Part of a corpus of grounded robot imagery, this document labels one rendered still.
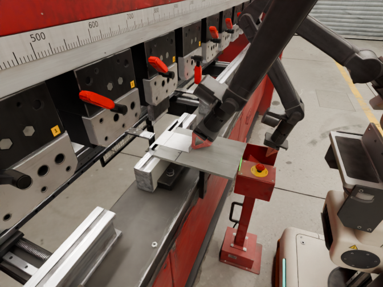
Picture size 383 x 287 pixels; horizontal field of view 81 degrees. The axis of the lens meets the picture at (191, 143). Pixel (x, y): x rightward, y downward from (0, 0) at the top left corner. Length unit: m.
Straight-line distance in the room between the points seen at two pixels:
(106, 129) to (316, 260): 1.25
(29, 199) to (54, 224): 1.60
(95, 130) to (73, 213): 1.58
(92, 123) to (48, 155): 0.09
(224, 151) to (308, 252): 0.89
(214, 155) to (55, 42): 0.51
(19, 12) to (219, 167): 0.54
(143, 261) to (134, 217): 0.14
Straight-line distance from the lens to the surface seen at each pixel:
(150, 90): 0.59
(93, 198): 2.05
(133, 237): 0.69
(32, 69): 0.37
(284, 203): 1.99
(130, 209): 0.75
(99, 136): 0.47
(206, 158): 0.70
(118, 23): 0.49
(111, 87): 0.48
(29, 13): 0.37
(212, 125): 0.65
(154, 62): 0.53
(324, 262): 1.47
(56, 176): 0.43
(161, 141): 0.77
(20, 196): 0.40
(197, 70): 0.79
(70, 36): 0.41
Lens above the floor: 1.46
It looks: 37 degrees down
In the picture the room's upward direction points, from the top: straight up
